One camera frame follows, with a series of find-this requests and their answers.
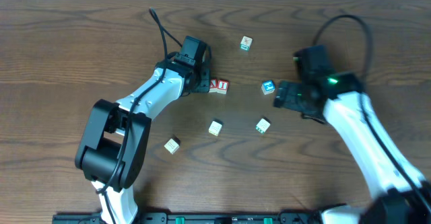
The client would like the red letter A block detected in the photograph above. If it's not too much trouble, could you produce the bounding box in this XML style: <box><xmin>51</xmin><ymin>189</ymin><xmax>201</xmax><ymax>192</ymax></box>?
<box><xmin>209</xmin><ymin>79</ymin><xmax>218</xmax><ymax>93</ymax></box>

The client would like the red letter I block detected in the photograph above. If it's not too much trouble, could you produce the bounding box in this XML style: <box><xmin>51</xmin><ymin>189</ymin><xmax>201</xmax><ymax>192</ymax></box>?
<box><xmin>216</xmin><ymin>80</ymin><xmax>229</xmax><ymax>94</ymax></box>

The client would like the blue number 2 block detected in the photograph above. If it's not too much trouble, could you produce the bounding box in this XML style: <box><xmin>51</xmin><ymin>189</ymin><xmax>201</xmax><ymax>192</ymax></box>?
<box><xmin>261</xmin><ymin>80</ymin><xmax>275</xmax><ymax>95</ymax></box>

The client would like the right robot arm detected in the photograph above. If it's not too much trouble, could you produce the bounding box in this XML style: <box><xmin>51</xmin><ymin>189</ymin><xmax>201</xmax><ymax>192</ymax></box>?
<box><xmin>273</xmin><ymin>46</ymin><xmax>430</xmax><ymax>223</ymax></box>

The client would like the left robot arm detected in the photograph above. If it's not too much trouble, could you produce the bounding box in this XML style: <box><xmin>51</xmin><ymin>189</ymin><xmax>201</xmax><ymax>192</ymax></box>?
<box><xmin>75</xmin><ymin>36</ymin><xmax>212</xmax><ymax>223</ymax></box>

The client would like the cream block green edge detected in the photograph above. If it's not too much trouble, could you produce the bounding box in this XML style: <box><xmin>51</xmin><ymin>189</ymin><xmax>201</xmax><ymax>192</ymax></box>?
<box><xmin>255</xmin><ymin>118</ymin><xmax>271</xmax><ymax>134</ymax></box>

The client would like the cream block yellow edge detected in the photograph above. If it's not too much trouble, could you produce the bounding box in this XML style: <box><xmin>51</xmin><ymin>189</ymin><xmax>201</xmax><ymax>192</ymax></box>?
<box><xmin>208</xmin><ymin>120</ymin><xmax>223</xmax><ymax>137</ymax></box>

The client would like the green picture block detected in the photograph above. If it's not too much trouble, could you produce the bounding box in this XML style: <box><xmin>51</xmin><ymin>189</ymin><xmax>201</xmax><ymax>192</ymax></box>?
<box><xmin>240</xmin><ymin>36</ymin><xmax>253</xmax><ymax>51</ymax></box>

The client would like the plain cream block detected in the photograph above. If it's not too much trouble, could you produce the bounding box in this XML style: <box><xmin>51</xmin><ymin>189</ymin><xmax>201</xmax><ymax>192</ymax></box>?
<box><xmin>164</xmin><ymin>139</ymin><xmax>180</xmax><ymax>154</ymax></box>

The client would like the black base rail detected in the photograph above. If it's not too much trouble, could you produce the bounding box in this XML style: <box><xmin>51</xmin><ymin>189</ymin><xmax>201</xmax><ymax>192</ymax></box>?
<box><xmin>51</xmin><ymin>212</ymin><xmax>323</xmax><ymax>224</ymax></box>

